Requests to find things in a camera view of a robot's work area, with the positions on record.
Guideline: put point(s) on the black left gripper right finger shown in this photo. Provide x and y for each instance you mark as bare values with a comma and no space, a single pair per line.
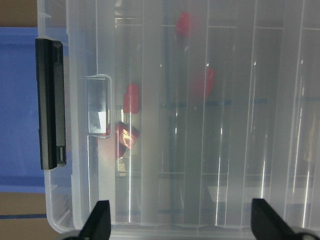
266,224

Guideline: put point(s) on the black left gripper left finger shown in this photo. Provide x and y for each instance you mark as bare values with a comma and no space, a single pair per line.
98,224

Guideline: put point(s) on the blue plastic tray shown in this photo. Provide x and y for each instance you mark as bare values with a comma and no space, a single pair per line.
20,165

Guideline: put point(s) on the clear plastic storage box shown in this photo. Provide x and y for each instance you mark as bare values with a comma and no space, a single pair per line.
75,125

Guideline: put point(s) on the clear ribbed box lid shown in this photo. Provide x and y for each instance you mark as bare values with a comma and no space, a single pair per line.
212,112

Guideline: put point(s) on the black box latch handle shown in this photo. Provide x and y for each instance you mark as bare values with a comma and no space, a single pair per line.
51,103

